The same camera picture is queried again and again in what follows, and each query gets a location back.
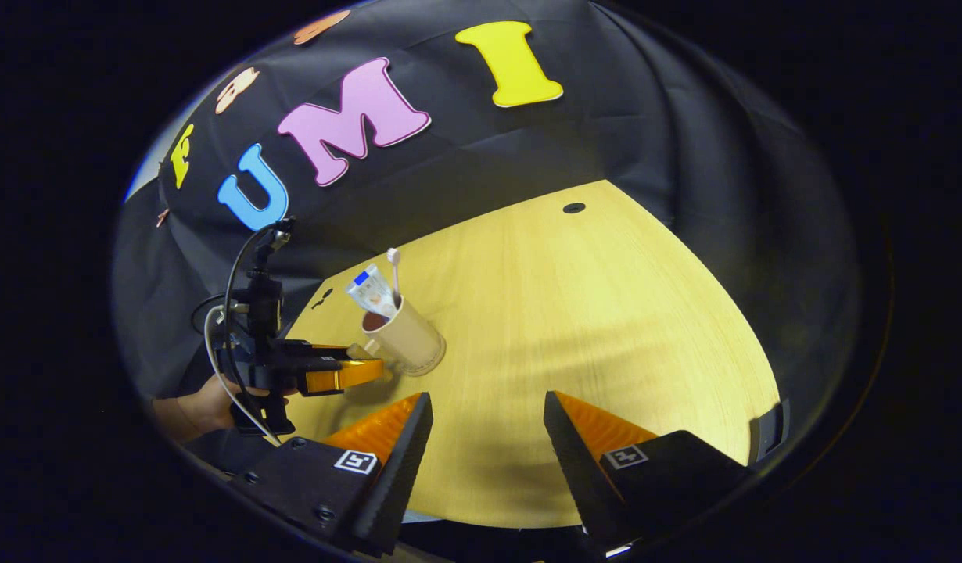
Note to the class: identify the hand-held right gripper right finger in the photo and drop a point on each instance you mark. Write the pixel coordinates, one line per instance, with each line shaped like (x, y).
(575, 469)

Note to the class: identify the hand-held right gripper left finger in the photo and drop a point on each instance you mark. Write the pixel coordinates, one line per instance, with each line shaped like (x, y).
(403, 469)

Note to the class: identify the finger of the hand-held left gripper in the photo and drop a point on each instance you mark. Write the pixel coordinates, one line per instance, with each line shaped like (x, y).
(344, 374)

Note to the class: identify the beige cup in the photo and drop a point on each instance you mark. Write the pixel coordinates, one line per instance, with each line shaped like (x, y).
(411, 340)

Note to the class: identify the white toothpaste tube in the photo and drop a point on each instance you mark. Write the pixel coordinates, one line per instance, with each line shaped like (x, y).
(371, 293)

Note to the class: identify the white toothbrush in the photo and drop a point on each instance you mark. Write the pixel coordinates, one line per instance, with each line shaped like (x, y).
(394, 270)

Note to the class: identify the copper cloth clip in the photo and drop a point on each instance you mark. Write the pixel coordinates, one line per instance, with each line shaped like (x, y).
(162, 217)

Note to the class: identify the black desk edge clamp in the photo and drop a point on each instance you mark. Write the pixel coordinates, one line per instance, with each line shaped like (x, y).
(770, 430)

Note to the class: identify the black backdrop cloth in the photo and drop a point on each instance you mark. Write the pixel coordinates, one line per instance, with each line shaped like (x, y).
(606, 141)

